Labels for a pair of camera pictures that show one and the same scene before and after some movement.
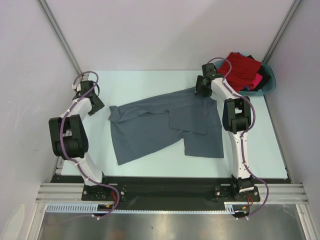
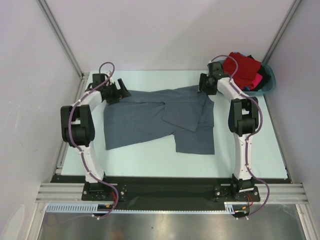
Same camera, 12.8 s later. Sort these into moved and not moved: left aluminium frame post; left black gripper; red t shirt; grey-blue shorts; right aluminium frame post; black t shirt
Moved: left black gripper; grey-blue shorts
Not moved: left aluminium frame post; red t shirt; right aluminium frame post; black t shirt
